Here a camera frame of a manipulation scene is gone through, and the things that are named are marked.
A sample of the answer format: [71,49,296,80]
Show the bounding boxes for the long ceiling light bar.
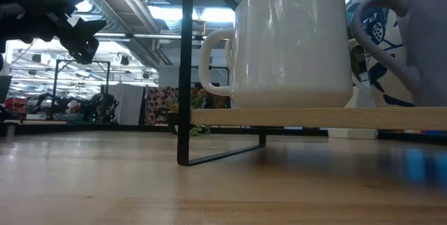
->
[94,31,210,41]

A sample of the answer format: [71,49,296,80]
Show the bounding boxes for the floral patterned panel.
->
[145,85,179,126]

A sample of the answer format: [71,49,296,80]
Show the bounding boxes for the silver ceiling duct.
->
[73,0,161,68]

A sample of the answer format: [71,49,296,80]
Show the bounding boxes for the lavender grey mug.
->
[351,0,447,108]

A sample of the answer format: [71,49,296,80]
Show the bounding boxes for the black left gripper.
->
[0,0,108,65]

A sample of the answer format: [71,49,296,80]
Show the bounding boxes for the red box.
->
[6,97,28,115]

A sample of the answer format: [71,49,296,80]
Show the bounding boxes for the black metal rack frame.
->
[177,0,268,166]

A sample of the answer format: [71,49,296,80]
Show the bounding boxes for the wooden rack shelf board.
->
[190,107,447,131]

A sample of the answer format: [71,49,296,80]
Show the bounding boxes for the black workstation frame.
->
[52,59,111,121]

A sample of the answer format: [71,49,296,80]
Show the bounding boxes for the potted green plant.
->
[166,90,224,137]

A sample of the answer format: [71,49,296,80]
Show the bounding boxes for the teal blue panel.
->
[345,0,397,11]

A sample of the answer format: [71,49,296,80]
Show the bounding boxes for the small black camera frame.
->
[196,64,230,88]

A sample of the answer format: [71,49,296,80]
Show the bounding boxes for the black table edge rail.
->
[0,122,175,136]

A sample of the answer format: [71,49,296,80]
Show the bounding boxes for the blue and white leaf mug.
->
[349,8,416,108]

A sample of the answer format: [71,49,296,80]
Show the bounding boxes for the yellow ceiling box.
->
[193,20,207,36]

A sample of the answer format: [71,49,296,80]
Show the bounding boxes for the plain white mug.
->
[198,0,353,109]

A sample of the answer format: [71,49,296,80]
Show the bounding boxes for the white partition panel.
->
[107,83,146,126]

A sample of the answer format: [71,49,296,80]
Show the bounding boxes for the dark monitor screen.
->
[0,75,13,104]

